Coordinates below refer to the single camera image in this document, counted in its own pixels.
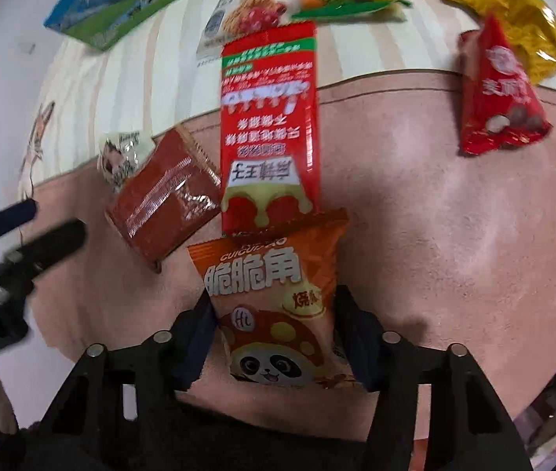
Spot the striped cat print blanket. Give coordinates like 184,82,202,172
18,0,556,192

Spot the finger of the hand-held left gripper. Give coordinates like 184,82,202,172
5,220,87,276
0,199,38,242

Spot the long red snack packet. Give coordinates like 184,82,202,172
219,20,323,236

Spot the red triangular snack packet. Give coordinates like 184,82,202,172
458,12,553,157

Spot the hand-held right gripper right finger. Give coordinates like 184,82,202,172
334,285,534,471

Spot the yellow snack packet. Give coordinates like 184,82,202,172
437,0,556,86

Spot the orange panda snack packet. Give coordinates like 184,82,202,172
187,207,357,391

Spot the white cereal bar packet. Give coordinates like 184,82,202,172
195,0,318,67

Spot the small white candy packet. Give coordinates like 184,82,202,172
98,130,153,192

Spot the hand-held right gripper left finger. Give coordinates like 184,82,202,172
33,290,220,433

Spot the blue printed cardboard box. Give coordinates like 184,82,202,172
43,0,259,52

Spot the brown-red snack packet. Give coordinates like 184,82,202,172
105,125,223,272

